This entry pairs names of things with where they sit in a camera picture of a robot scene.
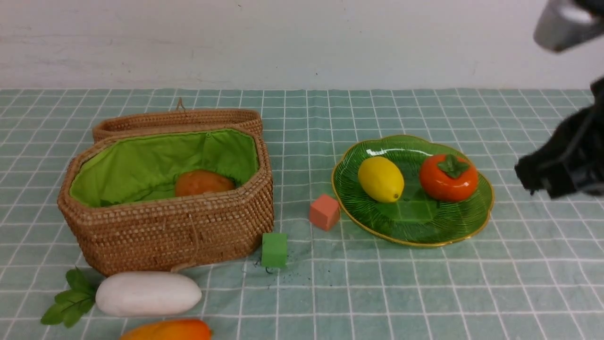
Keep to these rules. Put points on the woven rattan basket lid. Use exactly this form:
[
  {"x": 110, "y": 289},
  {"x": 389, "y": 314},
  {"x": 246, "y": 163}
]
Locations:
[{"x": 245, "y": 118}]

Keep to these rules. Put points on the green glass leaf plate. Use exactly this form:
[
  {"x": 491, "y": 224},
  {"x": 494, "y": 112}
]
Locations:
[{"x": 415, "y": 219}]

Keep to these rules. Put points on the green foam cube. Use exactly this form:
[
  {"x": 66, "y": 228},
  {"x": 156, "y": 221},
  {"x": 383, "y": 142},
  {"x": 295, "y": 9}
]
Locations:
[{"x": 274, "y": 251}]

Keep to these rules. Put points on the pink foam cube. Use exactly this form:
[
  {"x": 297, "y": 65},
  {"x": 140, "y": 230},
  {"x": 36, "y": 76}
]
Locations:
[{"x": 324, "y": 212}]

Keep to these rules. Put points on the yellow lemon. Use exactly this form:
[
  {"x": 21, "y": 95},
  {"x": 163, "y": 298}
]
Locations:
[{"x": 381, "y": 179}]

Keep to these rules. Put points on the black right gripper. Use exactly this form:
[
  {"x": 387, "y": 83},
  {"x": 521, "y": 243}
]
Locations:
[{"x": 572, "y": 159}]

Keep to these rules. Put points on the woven rattan basket green lining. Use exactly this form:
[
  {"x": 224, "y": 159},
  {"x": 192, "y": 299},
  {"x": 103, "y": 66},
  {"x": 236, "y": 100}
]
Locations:
[{"x": 118, "y": 199}]

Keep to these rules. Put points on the orange persimmon with green calyx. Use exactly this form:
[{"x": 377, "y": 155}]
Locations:
[{"x": 448, "y": 178}]

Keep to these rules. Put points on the white radish with green leaves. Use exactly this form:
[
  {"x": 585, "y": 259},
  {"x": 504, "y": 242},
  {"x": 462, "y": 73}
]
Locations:
[{"x": 124, "y": 295}]

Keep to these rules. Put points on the orange yellow mango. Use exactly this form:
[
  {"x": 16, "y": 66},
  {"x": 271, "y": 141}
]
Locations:
[{"x": 171, "y": 329}]

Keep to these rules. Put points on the teal checkered tablecloth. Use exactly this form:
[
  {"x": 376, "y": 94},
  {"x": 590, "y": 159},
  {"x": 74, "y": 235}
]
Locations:
[{"x": 534, "y": 273}]

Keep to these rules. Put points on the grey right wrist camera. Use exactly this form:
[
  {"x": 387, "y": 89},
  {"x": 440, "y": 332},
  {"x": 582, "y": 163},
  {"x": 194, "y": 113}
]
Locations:
[{"x": 565, "y": 24}]

